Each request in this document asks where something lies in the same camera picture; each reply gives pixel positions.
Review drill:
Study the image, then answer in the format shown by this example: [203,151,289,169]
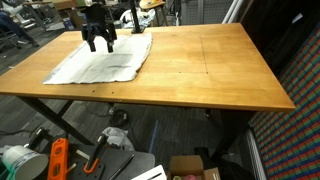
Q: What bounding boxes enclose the grey pegboard panel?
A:
[179,0,231,26]

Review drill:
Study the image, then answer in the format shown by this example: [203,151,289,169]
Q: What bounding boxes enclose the white plastic bag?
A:
[101,126,136,151]

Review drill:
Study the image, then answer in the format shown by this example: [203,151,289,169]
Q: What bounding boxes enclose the small open cardboard box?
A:
[166,154,222,180]

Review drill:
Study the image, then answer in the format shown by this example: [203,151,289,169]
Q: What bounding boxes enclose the black table leg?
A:
[203,108,258,161]
[16,96,94,146]

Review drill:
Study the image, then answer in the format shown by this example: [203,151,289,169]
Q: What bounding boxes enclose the white plastic bucket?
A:
[1,145,50,180]

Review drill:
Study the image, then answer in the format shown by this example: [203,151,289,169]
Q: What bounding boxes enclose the orange spirit level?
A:
[46,137,70,180]

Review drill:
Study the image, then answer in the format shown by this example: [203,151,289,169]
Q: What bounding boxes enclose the white paper sheet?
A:
[131,164,168,180]

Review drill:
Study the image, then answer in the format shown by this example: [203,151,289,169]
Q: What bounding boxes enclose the black vertical mount pole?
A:
[129,0,146,34]

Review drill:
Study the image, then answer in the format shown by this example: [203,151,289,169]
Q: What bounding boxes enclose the black pen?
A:
[108,153,136,180]

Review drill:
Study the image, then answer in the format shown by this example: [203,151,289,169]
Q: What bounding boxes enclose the black tool board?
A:
[66,146,156,180]

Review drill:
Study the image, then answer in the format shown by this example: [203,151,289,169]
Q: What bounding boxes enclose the white woven towel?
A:
[42,32,153,85]

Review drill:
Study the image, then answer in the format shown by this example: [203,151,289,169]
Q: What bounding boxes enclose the clamp with orange handle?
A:
[83,134,109,174]

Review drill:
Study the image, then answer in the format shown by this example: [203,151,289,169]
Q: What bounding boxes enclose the round wooden side table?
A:
[139,0,168,27]

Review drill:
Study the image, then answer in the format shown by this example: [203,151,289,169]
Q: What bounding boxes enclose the black clamp handle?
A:
[26,128,51,151]

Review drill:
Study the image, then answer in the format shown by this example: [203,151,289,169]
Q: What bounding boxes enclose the multicolour patterned backdrop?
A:
[248,26,320,180]

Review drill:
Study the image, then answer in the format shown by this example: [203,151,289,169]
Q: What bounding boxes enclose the crumpled white cloth pile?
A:
[119,8,156,30]

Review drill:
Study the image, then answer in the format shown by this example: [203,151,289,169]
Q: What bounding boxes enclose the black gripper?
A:
[81,3,118,54]

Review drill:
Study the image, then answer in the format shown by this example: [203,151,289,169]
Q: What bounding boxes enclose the black coiled cable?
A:
[109,108,129,128]

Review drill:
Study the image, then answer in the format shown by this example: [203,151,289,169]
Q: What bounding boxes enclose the black bag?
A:
[194,146,258,180]

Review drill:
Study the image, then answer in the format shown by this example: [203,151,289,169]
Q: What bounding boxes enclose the white pipes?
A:
[221,0,249,24]

